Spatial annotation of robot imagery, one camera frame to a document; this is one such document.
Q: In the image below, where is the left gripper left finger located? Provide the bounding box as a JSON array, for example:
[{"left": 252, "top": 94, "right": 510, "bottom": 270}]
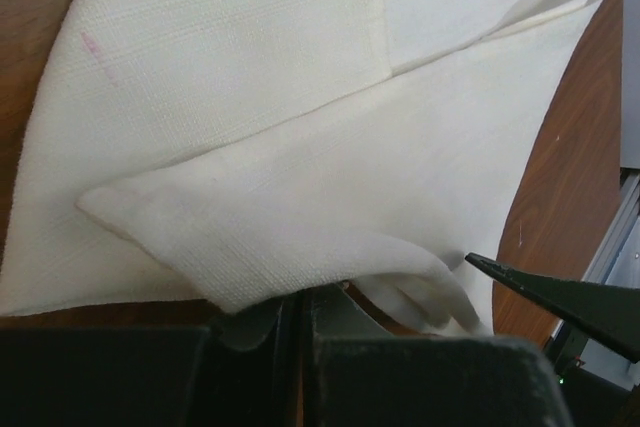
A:
[{"left": 1, "top": 296, "right": 300, "bottom": 426}]

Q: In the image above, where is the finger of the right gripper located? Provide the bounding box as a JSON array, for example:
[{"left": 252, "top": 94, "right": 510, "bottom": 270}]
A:
[{"left": 465, "top": 253, "right": 639, "bottom": 362}]

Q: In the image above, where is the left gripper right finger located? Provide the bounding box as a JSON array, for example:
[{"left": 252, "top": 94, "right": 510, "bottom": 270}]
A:
[{"left": 303, "top": 285, "right": 570, "bottom": 426}]

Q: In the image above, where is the white cloth napkin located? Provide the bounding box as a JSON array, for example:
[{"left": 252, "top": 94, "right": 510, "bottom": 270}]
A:
[{"left": 1, "top": 0, "right": 602, "bottom": 336}]

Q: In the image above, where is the aluminium frame rail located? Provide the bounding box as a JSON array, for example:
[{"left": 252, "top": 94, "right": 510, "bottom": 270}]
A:
[{"left": 545, "top": 169, "right": 639, "bottom": 391}]

